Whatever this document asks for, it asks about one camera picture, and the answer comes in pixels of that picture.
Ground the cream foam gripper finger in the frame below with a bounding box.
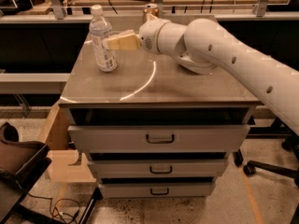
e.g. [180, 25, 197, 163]
[102, 30, 141, 50]

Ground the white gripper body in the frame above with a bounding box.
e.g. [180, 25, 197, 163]
[139, 14, 170, 54]

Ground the clear plastic water bottle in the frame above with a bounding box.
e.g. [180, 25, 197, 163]
[89, 5, 118, 72]

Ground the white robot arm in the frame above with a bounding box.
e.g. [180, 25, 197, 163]
[103, 15, 299, 134]

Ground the gold soda can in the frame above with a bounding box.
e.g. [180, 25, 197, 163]
[142, 3, 159, 22]

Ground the grey drawer cabinet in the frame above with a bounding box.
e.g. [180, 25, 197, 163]
[59, 43, 259, 187]

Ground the top grey drawer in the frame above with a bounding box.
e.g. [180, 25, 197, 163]
[68, 125, 249, 153]

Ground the grey drawer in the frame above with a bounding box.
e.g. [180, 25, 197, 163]
[68, 125, 249, 153]
[88, 159, 228, 179]
[99, 182, 215, 199]

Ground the cardboard box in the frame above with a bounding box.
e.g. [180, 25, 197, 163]
[37, 104, 95, 183]

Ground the middle grey drawer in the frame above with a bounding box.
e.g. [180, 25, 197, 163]
[88, 159, 228, 179]

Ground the brown office chair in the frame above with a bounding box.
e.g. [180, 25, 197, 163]
[0, 121, 52, 224]

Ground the bottom grey drawer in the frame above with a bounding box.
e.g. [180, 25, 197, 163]
[99, 182, 215, 199]

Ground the black chair wheel base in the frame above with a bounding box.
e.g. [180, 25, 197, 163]
[233, 117, 299, 224]

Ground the black floor cable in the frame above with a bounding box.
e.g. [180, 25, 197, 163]
[26, 192, 82, 224]

